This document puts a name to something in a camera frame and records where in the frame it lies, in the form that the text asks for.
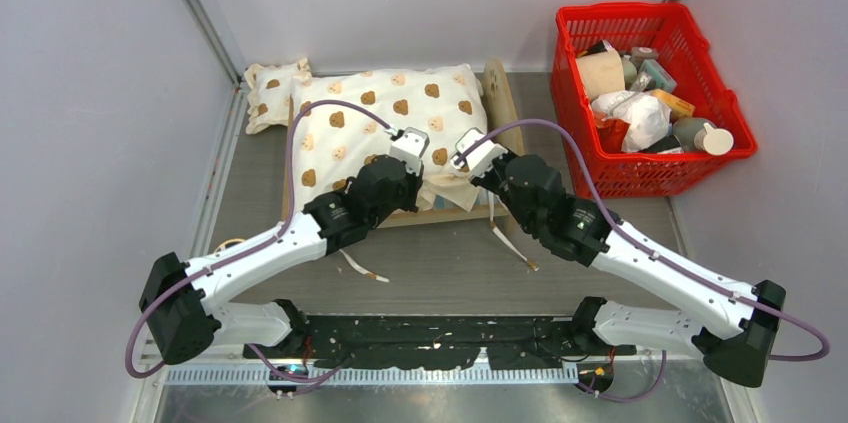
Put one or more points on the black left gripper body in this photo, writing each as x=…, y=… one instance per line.
x=405, y=199

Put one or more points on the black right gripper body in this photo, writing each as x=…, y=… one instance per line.
x=494, y=178

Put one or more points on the large bear print cushion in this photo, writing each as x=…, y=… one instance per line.
x=371, y=122

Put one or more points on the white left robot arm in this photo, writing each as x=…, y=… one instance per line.
x=188, y=306

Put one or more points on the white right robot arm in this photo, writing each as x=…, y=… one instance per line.
x=724, y=322

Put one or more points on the white crumpled bag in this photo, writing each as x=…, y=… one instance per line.
x=629, y=122

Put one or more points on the red plastic basket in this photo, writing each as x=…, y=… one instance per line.
x=635, y=86

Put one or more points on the small bear print pillow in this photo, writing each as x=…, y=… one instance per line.
x=269, y=95

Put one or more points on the tape roll with blue core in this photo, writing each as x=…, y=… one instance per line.
x=228, y=244

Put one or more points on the yellow box in basket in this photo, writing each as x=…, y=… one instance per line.
x=679, y=108

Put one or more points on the teal box in basket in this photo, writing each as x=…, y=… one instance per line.
x=658, y=76

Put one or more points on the grey bottle with beige cap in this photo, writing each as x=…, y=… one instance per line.
x=700, y=135

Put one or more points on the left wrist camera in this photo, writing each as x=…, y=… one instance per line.
x=409, y=146

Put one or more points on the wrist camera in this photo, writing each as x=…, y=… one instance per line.
x=409, y=146
x=474, y=152

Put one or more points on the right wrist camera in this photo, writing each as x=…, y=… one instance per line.
x=474, y=152

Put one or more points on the wooden pet bed frame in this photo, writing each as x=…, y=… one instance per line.
x=503, y=108

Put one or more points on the aluminium frame rail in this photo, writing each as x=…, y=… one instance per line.
x=213, y=26

